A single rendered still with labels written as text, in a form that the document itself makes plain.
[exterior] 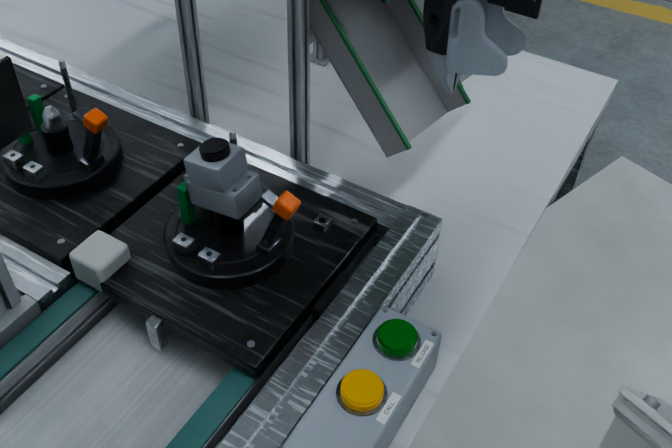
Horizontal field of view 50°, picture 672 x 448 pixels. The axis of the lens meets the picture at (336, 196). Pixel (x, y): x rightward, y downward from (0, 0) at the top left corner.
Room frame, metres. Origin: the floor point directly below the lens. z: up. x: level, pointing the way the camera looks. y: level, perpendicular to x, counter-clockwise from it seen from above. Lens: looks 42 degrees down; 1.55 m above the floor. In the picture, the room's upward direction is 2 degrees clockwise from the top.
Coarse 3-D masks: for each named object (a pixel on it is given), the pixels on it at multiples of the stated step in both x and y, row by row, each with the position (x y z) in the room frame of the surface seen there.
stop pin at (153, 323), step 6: (150, 318) 0.45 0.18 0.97; (156, 318) 0.45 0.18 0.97; (150, 324) 0.44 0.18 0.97; (156, 324) 0.44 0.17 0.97; (162, 324) 0.45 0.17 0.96; (150, 330) 0.44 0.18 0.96; (156, 330) 0.44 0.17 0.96; (162, 330) 0.44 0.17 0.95; (150, 336) 0.44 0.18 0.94; (156, 336) 0.44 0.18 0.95; (162, 336) 0.44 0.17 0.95; (150, 342) 0.44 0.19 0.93; (156, 342) 0.44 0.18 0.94; (162, 342) 0.44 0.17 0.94; (156, 348) 0.44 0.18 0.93; (162, 348) 0.44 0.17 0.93
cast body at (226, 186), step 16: (208, 144) 0.56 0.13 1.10; (224, 144) 0.56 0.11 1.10; (192, 160) 0.55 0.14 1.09; (208, 160) 0.54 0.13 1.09; (224, 160) 0.55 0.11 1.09; (240, 160) 0.56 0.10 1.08; (192, 176) 0.55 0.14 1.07; (208, 176) 0.54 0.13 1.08; (224, 176) 0.54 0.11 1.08; (240, 176) 0.55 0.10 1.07; (256, 176) 0.56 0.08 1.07; (192, 192) 0.55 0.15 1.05; (208, 192) 0.54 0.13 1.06; (224, 192) 0.53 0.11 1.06; (240, 192) 0.53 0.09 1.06; (256, 192) 0.55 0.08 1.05; (208, 208) 0.54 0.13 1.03; (224, 208) 0.53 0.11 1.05; (240, 208) 0.53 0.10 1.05
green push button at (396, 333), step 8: (392, 320) 0.45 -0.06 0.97; (400, 320) 0.45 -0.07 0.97; (384, 328) 0.44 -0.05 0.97; (392, 328) 0.44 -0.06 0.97; (400, 328) 0.44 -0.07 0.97; (408, 328) 0.44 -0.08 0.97; (384, 336) 0.43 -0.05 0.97; (392, 336) 0.43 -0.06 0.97; (400, 336) 0.43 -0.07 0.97; (408, 336) 0.43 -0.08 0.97; (416, 336) 0.43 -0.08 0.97; (384, 344) 0.42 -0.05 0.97; (392, 344) 0.42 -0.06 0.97; (400, 344) 0.42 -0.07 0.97; (408, 344) 0.42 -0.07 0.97; (416, 344) 0.43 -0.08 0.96; (384, 352) 0.42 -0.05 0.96; (392, 352) 0.42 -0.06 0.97; (400, 352) 0.42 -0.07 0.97; (408, 352) 0.42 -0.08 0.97
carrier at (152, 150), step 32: (64, 64) 0.74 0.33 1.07; (32, 96) 0.72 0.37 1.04; (64, 96) 0.82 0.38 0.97; (64, 128) 0.68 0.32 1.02; (128, 128) 0.75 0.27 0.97; (160, 128) 0.75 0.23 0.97; (0, 160) 0.66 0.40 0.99; (32, 160) 0.66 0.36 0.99; (64, 160) 0.66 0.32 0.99; (96, 160) 0.65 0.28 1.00; (128, 160) 0.69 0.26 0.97; (160, 160) 0.69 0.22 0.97; (0, 192) 0.62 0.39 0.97; (32, 192) 0.61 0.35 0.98; (64, 192) 0.62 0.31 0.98; (96, 192) 0.63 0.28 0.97; (128, 192) 0.63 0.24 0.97; (0, 224) 0.57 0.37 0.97; (32, 224) 0.57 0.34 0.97; (64, 224) 0.57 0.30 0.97; (96, 224) 0.57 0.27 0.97; (64, 256) 0.53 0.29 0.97
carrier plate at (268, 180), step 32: (160, 192) 0.63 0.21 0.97; (128, 224) 0.58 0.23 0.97; (160, 224) 0.58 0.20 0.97; (352, 224) 0.59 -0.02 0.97; (160, 256) 0.53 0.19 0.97; (320, 256) 0.54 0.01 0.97; (352, 256) 0.55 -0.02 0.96; (128, 288) 0.48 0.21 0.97; (160, 288) 0.49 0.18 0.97; (192, 288) 0.49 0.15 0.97; (256, 288) 0.49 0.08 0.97; (288, 288) 0.49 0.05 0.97; (320, 288) 0.49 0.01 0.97; (192, 320) 0.45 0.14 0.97; (224, 320) 0.45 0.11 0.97; (256, 320) 0.45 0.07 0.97; (288, 320) 0.45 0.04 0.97; (224, 352) 0.41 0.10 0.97; (256, 352) 0.41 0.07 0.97
